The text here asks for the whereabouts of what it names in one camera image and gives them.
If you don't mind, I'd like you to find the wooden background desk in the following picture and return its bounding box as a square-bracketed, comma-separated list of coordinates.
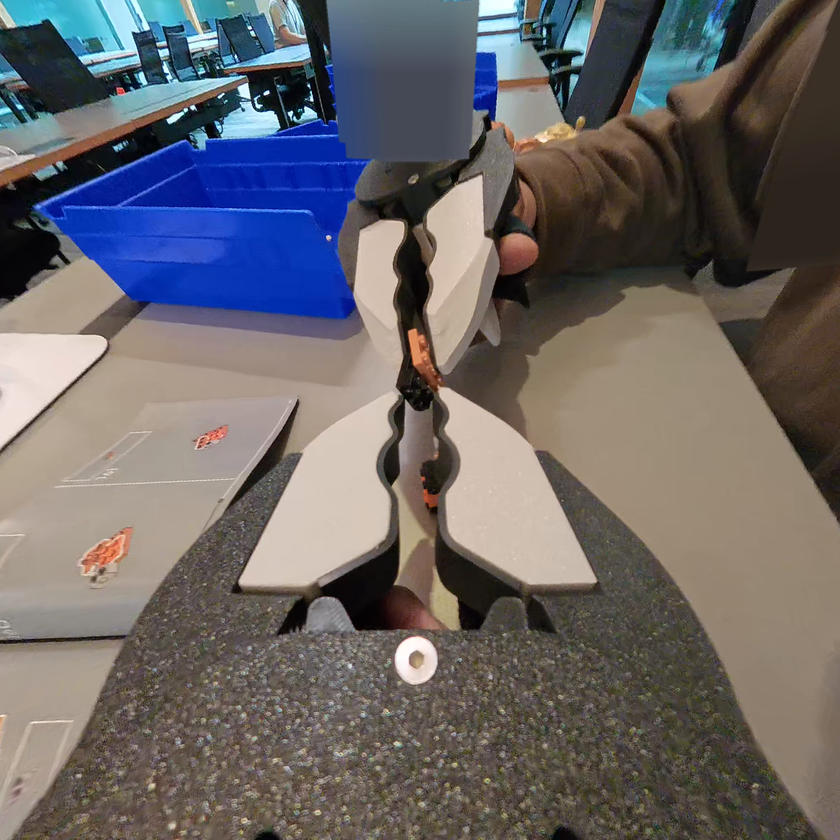
[0, 75, 249, 188]

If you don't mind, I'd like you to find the person's brown jacket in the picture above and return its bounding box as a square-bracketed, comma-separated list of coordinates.
[745, 262, 840, 519]

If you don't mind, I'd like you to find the black square toy brick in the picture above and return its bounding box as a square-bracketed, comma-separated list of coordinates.
[397, 371, 435, 412]

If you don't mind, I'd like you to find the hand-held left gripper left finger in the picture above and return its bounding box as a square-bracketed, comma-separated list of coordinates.
[238, 392, 403, 597]

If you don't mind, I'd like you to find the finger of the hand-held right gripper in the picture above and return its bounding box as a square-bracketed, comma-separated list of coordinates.
[423, 176, 503, 374]
[354, 218, 408, 370]

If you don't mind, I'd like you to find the grey instruction booklet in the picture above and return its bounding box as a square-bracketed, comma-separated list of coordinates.
[0, 395, 299, 840]

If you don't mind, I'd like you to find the row of black office chairs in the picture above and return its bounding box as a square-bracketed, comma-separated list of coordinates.
[131, 13, 277, 85]

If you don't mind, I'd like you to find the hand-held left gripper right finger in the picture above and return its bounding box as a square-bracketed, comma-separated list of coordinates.
[430, 387, 599, 597]

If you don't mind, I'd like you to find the tan spiky brick assembly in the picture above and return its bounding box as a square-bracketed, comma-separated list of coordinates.
[514, 117, 586, 153]

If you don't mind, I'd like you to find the brown toy brick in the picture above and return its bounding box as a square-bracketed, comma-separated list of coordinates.
[407, 328, 446, 389]

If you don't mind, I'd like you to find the black office chair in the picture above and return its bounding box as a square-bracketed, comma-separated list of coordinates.
[564, 0, 665, 129]

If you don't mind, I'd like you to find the person's right hand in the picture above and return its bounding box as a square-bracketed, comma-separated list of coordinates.
[495, 177, 542, 309]

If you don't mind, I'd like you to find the person's right forearm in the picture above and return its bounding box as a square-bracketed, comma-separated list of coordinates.
[515, 0, 840, 280]

